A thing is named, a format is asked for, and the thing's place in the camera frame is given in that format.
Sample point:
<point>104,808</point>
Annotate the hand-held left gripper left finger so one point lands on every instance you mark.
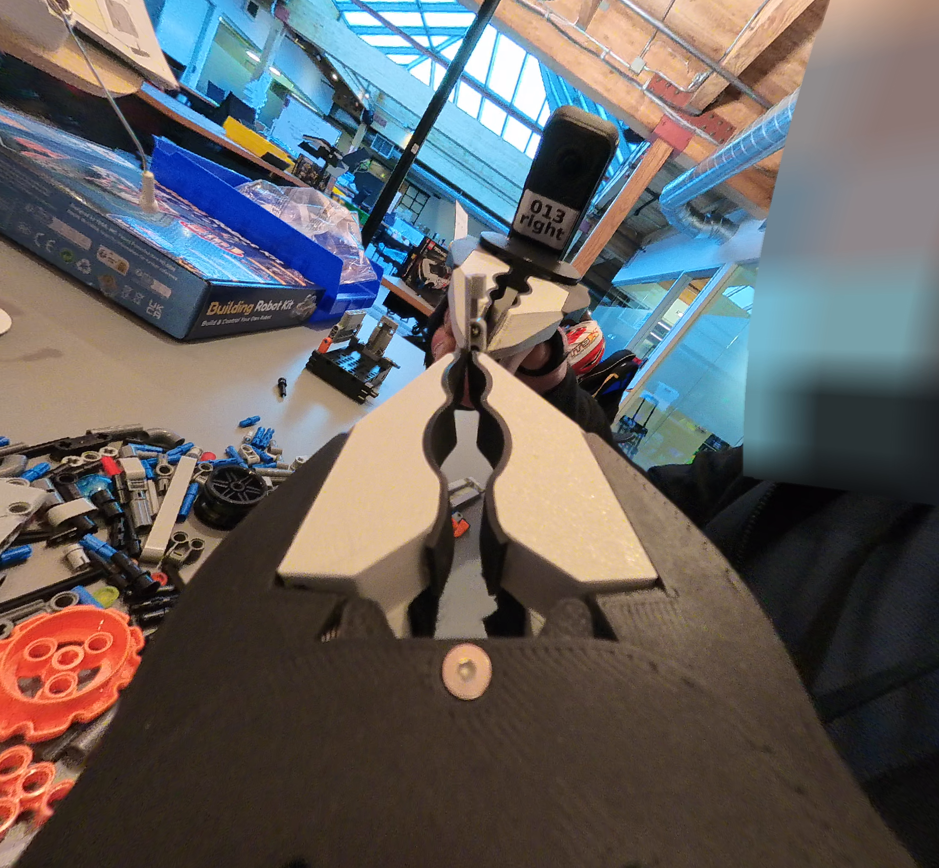
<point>367,516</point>

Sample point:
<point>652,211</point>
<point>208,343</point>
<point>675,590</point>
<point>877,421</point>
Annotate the silver air duct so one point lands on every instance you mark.
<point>719,171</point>

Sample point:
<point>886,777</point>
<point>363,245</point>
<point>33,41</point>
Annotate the clear plastic parts bag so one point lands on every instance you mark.
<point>308,215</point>

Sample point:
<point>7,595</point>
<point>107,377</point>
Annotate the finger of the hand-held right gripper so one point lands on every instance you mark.
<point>540,313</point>
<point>470,296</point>

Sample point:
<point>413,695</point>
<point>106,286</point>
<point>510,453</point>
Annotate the black spoked wheel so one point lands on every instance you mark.
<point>232,516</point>

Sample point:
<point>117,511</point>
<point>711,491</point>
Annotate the small black machine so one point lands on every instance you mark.
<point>349,369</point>

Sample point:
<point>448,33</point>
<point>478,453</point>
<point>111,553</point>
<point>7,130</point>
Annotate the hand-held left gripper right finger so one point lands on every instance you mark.
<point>572,516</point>

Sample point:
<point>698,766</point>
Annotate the blue cardboard kit box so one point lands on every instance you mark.
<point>162,259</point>

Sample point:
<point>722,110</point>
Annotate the pile of plastic building pieces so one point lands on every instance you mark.
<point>173,494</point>

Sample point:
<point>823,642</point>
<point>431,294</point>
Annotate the black stand pole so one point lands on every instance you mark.
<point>440,98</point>

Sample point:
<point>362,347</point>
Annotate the blue storage bin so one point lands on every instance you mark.
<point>250,208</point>

